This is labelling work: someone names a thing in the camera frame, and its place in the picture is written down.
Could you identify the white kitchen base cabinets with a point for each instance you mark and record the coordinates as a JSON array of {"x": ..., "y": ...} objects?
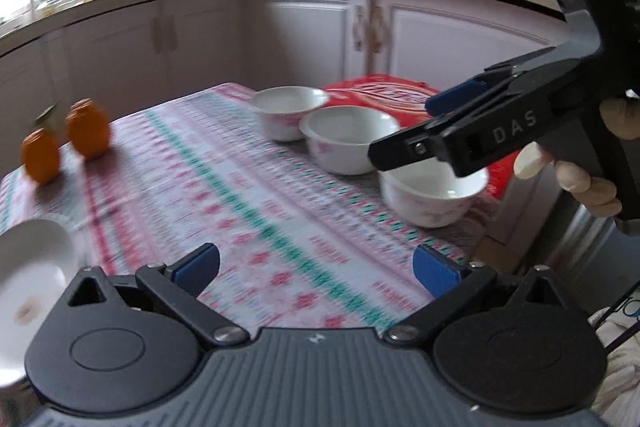
[{"x": 300, "y": 37}]

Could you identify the orange with green leaf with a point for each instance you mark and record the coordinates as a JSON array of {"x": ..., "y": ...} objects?
[{"x": 41, "y": 157}]

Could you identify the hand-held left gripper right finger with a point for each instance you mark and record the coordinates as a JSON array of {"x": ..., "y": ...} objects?
[{"x": 435, "y": 269}]

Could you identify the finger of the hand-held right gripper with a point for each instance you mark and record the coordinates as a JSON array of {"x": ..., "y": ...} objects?
[
  {"x": 455, "y": 96},
  {"x": 400, "y": 152}
]

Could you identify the bumpy-topped orange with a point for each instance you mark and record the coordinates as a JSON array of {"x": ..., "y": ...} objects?
[{"x": 87, "y": 129}]

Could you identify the patterned striped tablecloth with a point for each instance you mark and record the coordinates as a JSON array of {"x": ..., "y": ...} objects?
[{"x": 250, "y": 227}]

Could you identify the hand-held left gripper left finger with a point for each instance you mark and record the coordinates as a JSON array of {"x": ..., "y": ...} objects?
[{"x": 197, "y": 264}]

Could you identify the person's right hand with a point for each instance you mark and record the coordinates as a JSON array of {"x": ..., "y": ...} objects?
[{"x": 575, "y": 179}]

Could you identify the white floral bowl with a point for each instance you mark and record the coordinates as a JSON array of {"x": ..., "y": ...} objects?
[
  {"x": 287, "y": 107},
  {"x": 430, "y": 202},
  {"x": 345, "y": 142}
]

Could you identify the red printed packet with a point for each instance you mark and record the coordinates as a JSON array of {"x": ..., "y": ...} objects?
[{"x": 380, "y": 91}]

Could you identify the white floral plate stained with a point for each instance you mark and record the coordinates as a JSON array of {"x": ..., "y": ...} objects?
[{"x": 30, "y": 272}]

